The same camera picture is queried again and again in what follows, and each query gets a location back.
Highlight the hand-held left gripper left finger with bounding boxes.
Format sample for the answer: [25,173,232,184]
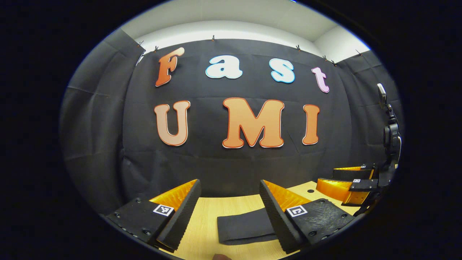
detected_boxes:
[105,179,202,253]

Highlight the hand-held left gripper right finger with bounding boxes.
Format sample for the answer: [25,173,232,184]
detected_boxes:
[259,179,358,254]

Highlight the dark grey jeans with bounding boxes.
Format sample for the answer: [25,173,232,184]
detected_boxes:
[217,207,278,246]

